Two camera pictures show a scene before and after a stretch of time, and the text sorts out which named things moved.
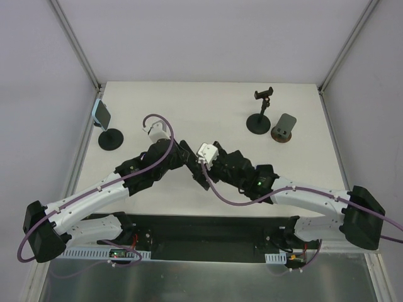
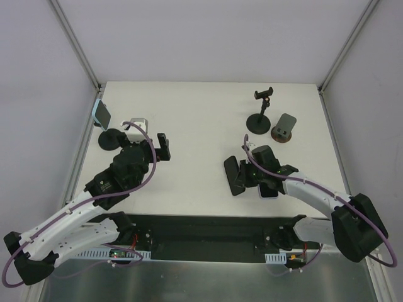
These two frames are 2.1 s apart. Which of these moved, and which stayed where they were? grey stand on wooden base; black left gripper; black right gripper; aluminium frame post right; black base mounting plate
Moved: black left gripper; black right gripper
Stayed: black base mounting plate; grey stand on wooden base; aluminium frame post right
